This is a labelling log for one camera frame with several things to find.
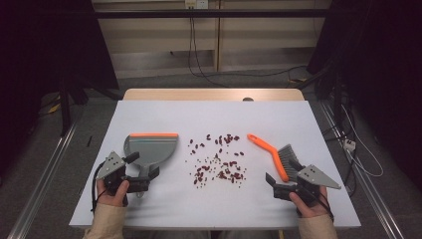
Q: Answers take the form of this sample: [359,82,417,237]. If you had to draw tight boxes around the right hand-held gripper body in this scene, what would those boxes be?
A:
[272,164,342,205]

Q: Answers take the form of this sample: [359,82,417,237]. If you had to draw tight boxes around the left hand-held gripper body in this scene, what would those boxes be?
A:
[96,151,150,197]

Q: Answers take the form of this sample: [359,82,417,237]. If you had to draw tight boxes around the orange brush with grey bristles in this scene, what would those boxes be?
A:
[247,133,305,183]

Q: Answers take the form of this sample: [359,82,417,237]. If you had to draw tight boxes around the grey dustpan with orange edge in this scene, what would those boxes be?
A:
[122,132,179,199]

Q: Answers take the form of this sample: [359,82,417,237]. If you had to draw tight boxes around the group of red beans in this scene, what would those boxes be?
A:
[185,133,248,190]

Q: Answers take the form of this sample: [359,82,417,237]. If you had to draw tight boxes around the person's left hand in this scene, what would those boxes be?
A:
[97,180,130,208]

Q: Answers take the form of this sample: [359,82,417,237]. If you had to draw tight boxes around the person's right hand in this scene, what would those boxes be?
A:
[289,187,331,218]

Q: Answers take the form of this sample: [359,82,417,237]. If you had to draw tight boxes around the white power adapter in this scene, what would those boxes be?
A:
[342,138,357,152]

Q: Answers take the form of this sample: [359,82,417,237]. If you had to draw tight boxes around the black metal stand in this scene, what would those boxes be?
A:
[59,75,74,137]

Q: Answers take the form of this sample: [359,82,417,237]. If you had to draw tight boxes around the wooden table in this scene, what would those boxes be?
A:
[122,88,306,102]

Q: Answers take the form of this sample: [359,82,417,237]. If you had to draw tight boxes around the dark curtain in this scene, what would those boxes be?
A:
[0,0,119,173]
[307,0,422,190]

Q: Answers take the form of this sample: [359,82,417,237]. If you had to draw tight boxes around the black horizontal bar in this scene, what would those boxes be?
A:
[94,9,332,20]

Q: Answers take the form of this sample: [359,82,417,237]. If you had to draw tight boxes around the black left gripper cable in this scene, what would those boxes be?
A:
[91,160,107,213]

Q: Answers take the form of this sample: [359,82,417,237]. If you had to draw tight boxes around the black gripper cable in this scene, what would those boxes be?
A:
[91,160,107,213]
[317,191,334,221]

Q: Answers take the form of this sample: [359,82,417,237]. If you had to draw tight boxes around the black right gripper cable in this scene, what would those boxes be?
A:
[317,191,334,221]

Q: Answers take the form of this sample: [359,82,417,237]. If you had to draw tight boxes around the aluminium floor rail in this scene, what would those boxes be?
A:
[317,99,406,239]
[6,116,83,239]

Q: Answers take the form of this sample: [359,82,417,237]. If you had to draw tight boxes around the white cable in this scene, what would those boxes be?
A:
[340,104,385,178]

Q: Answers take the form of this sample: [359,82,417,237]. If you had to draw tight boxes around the black hanging cables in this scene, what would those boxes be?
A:
[187,16,230,89]

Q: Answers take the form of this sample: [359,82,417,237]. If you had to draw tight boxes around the white wall socket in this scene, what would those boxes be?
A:
[184,0,210,10]

